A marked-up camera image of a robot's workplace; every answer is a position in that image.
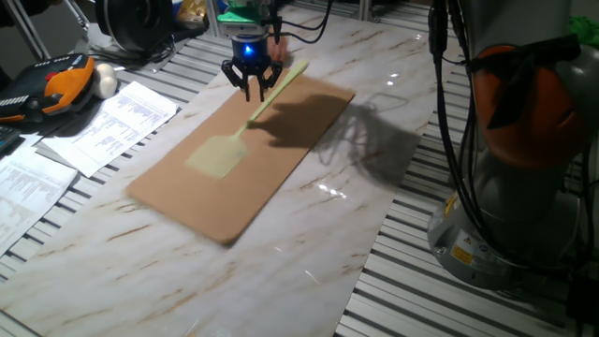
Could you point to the pale green plastic flyswatter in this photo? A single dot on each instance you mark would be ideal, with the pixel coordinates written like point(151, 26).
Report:
point(217, 156)

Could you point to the black keyboard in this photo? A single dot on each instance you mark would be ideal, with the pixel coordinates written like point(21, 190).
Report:
point(7, 138)

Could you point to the brown cardboard sheet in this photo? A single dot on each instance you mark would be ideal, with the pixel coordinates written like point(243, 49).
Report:
point(281, 164)

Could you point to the person's bare hand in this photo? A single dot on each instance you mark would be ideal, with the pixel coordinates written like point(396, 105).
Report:
point(280, 49)

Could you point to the aluminium frame strut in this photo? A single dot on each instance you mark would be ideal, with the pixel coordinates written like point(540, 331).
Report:
point(213, 19)
point(366, 10)

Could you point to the marble pattern table sheet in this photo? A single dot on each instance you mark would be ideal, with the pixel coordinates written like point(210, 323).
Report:
point(140, 281)

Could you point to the grey slanted metal bar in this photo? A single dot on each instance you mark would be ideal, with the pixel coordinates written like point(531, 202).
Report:
point(28, 30)

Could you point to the printed paper sheet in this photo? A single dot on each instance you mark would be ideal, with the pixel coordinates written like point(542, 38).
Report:
point(121, 121)
point(28, 187)

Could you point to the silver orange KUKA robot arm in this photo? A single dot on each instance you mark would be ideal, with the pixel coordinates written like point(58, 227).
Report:
point(524, 210)

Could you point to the black filament spool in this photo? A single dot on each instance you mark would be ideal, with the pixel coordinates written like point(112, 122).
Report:
point(135, 23)

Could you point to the white rounded plastic object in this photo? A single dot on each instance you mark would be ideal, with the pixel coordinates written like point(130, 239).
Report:
point(105, 82)

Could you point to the black orange teach pendant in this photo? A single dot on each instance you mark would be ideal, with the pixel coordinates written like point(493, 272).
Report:
point(65, 84)

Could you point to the green cloth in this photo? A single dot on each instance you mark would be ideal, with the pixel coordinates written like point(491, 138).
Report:
point(585, 30)

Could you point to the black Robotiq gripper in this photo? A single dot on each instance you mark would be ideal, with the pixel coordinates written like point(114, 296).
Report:
point(252, 56)

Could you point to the gold foil snack bag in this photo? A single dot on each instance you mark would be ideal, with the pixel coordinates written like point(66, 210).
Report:
point(192, 14)

